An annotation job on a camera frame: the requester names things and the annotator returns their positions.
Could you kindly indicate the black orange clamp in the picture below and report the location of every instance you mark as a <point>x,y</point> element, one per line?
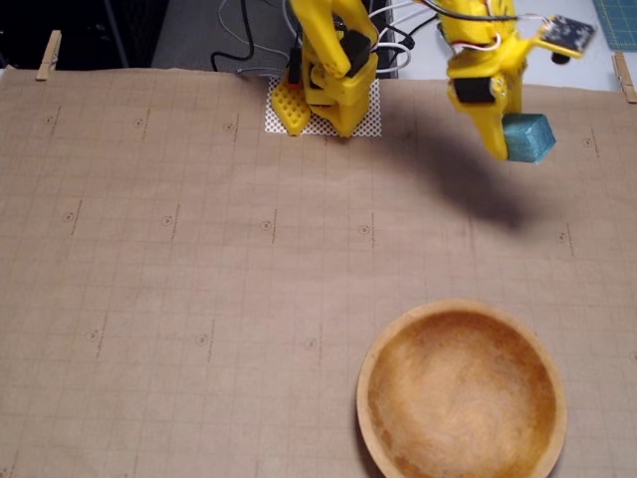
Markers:
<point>294,65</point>

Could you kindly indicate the round wooden bowl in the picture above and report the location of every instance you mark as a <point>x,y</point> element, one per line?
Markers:
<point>463,398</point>

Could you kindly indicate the yellow perforated base plate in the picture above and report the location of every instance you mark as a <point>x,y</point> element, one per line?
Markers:
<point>292,112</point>

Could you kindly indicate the gridded wrapping paper sheet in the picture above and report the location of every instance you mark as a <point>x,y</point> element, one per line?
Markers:
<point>199,274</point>

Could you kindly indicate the green cutting mat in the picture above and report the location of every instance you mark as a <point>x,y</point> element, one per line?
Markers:
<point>619,22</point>

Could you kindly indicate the wooden clothespin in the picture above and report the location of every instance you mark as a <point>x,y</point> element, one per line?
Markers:
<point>624,77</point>
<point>49,55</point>

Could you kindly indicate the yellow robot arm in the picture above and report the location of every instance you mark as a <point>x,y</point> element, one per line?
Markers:
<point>328,45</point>

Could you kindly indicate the blue block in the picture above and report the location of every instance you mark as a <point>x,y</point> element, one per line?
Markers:
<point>530,142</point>

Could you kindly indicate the white perforated mat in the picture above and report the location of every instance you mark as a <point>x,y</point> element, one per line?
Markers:
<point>370,124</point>

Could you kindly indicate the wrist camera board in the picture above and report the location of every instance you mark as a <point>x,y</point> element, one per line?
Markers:
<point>570,34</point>

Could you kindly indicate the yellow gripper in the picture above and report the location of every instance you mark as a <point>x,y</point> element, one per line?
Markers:
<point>490,116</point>

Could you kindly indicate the grey metal pole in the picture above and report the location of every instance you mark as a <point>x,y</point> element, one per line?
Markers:
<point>115,32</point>

